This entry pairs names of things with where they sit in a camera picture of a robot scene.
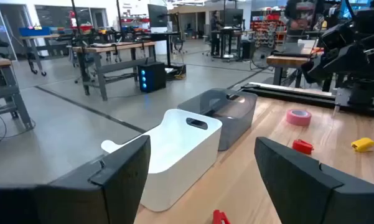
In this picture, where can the person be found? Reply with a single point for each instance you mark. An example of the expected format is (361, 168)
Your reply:
(215, 28)
(295, 21)

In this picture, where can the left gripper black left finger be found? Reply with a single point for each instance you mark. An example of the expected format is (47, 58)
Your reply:
(81, 199)

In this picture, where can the pink tape roll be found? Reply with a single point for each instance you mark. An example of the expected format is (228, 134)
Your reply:
(298, 119)

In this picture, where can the black round fan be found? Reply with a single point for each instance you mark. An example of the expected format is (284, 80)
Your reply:
(261, 57)

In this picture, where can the wooden top workbench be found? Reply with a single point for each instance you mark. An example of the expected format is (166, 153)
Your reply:
(0, 62)
(40, 36)
(112, 47)
(286, 60)

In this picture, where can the white plastic bin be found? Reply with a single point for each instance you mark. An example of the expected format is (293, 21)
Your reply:
(180, 149)

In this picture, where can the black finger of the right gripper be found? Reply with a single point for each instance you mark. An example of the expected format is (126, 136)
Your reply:
(314, 71)

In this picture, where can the black computer tower blue lights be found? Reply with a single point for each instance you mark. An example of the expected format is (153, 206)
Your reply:
(152, 77)

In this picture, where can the yellow staple remover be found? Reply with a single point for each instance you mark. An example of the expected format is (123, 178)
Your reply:
(363, 145)

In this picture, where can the blue storage bin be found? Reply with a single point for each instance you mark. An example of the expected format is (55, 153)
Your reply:
(34, 31)

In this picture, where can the black computer monitor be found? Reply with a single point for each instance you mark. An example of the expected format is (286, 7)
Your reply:
(233, 17)
(157, 15)

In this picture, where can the grey translucent plastic bin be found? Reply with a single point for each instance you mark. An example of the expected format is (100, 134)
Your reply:
(233, 124)

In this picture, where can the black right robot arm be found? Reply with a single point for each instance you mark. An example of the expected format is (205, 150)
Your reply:
(364, 90)

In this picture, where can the red staple remover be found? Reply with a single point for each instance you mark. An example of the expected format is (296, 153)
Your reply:
(219, 218)
(302, 147)

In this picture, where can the black standing desk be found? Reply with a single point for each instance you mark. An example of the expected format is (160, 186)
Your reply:
(227, 30)

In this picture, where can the black aluminium table frame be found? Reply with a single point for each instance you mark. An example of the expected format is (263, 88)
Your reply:
(298, 95)

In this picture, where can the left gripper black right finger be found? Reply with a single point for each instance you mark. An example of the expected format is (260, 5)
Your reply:
(314, 196)

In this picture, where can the red parts shelf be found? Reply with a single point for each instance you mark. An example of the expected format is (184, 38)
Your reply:
(267, 28)

